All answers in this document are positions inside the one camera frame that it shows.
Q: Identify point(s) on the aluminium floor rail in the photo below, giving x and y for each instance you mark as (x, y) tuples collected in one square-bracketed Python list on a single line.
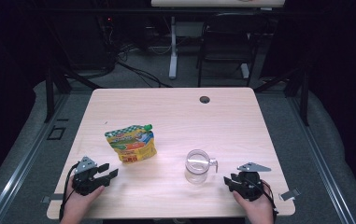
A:
[(20, 168), (322, 161)]

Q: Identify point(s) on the white desk leg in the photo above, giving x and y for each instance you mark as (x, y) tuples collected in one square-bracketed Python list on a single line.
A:
[(173, 46)]

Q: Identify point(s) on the black chair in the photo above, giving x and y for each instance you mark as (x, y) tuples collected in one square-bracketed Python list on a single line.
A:
[(225, 40)]

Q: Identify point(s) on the dark equipment with red light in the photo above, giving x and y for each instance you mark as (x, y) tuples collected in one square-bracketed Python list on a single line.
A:
[(107, 40)]

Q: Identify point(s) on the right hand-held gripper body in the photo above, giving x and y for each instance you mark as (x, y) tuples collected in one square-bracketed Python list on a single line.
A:
[(250, 186)]

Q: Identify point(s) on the black floor tape square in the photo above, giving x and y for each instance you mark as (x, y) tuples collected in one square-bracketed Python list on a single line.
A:
[(48, 133)]

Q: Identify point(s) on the grey tape piece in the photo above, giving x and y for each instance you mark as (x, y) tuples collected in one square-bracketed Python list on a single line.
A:
[(54, 197), (289, 195)]

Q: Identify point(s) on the green pouch cap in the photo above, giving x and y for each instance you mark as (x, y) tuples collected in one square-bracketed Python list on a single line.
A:
[(148, 127)]

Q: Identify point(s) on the yellow green checked spout pouch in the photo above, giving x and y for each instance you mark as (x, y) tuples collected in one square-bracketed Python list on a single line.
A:
[(132, 144)]

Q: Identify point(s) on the black metal stand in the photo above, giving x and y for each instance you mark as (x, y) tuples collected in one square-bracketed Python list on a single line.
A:
[(49, 93), (305, 99)]

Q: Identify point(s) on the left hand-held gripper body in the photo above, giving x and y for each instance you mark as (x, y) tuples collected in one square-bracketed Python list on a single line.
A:
[(83, 182)]

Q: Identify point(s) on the person's left hand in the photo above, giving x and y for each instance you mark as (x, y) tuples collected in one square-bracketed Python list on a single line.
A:
[(76, 207)]

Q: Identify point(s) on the person's right hand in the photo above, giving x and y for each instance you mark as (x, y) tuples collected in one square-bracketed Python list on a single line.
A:
[(258, 211)]

